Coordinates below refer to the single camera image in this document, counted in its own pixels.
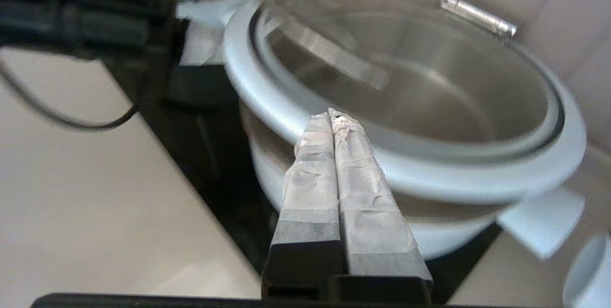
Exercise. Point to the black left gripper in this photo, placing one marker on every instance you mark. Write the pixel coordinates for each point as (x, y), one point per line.
(138, 16)

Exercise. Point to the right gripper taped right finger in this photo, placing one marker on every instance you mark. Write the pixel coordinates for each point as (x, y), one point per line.
(372, 212)

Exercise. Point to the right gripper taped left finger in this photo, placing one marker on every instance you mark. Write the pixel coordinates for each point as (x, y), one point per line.
(308, 212)

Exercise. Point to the glass lid with white rim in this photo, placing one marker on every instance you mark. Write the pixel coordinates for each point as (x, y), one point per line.
(429, 83)

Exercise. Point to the black glass cooktop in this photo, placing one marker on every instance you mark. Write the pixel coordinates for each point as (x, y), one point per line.
(210, 155)

